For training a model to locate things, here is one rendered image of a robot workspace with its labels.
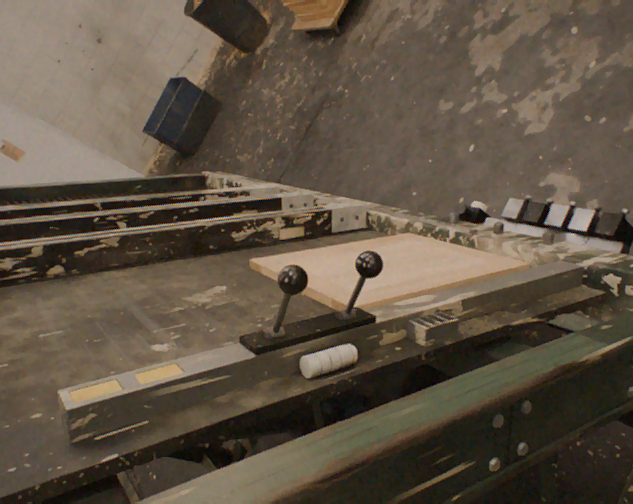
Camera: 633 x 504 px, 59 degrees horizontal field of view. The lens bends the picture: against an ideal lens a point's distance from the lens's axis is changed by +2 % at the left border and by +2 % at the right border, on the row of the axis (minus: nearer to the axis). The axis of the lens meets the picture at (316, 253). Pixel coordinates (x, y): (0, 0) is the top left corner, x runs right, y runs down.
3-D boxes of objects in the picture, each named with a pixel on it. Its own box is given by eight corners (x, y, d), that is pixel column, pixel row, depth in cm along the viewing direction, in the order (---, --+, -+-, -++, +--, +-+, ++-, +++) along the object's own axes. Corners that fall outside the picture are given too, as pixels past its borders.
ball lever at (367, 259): (360, 328, 80) (393, 261, 72) (339, 334, 78) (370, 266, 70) (346, 309, 82) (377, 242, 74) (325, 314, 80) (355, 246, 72)
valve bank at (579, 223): (681, 240, 130) (644, 193, 116) (656, 295, 129) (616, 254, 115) (500, 210, 170) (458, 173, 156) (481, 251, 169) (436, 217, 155)
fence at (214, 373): (581, 285, 110) (584, 266, 109) (70, 444, 58) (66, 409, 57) (558, 279, 114) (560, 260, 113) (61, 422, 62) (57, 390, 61)
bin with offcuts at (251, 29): (280, 11, 517) (224, -40, 479) (253, 59, 517) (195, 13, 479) (256, 14, 559) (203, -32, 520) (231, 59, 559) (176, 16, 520)
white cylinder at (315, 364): (311, 382, 71) (359, 366, 75) (311, 361, 70) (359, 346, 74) (298, 374, 73) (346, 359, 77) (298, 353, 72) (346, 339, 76)
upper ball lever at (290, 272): (290, 347, 74) (317, 276, 65) (265, 354, 72) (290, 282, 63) (277, 326, 76) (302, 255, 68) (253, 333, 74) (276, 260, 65)
